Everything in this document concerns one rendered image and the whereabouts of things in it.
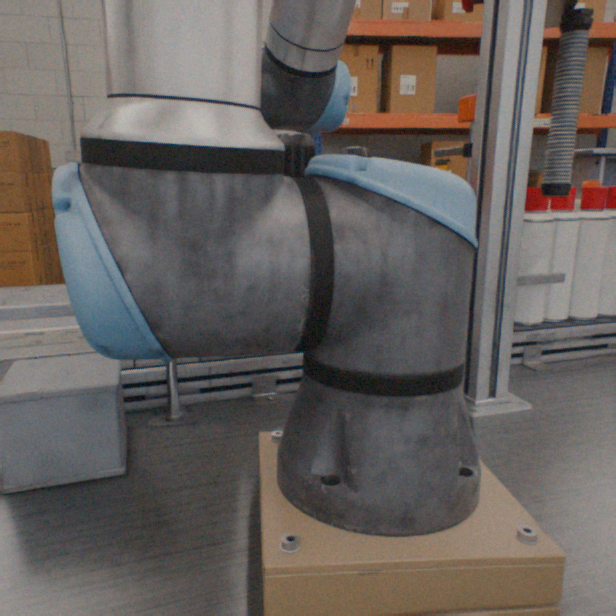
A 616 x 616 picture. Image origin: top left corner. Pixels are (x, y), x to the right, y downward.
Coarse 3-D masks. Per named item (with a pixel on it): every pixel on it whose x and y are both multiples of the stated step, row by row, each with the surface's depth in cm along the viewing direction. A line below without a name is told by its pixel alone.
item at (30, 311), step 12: (528, 276) 78; (540, 276) 78; (552, 276) 79; (564, 276) 79; (0, 312) 58; (12, 312) 58; (24, 312) 58; (36, 312) 59; (48, 312) 59; (60, 312) 59; (72, 312) 60
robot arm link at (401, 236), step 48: (336, 192) 32; (384, 192) 31; (432, 192) 31; (336, 240) 31; (384, 240) 32; (432, 240) 32; (336, 288) 31; (384, 288) 32; (432, 288) 33; (336, 336) 33; (384, 336) 33; (432, 336) 33
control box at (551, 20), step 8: (552, 0) 60; (560, 0) 60; (568, 0) 60; (576, 0) 60; (552, 8) 63; (560, 8) 63; (568, 8) 63; (552, 16) 66; (560, 16) 66; (544, 24) 69; (552, 24) 69
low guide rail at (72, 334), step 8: (40, 328) 67; (48, 328) 67; (56, 328) 67; (64, 328) 67; (72, 328) 67; (0, 336) 65; (8, 336) 65; (16, 336) 66; (24, 336) 66; (32, 336) 66; (40, 336) 67; (48, 336) 67; (56, 336) 67; (64, 336) 67; (72, 336) 68; (80, 336) 68; (0, 344) 65; (8, 344) 66; (16, 344) 66; (24, 344) 66; (32, 344) 66; (40, 344) 67; (48, 344) 67; (56, 344) 67
